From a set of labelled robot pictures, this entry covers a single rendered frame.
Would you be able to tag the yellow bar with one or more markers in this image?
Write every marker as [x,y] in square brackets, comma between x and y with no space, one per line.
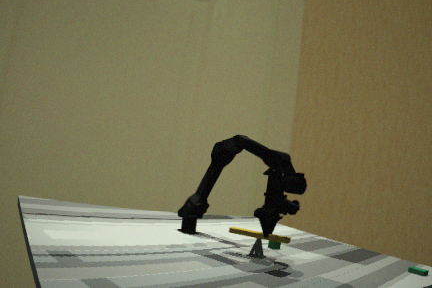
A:
[259,235]

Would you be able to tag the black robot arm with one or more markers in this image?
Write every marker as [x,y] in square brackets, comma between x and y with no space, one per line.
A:
[284,178]

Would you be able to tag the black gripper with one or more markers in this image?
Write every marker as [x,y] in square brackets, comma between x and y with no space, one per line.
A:
[269,214]

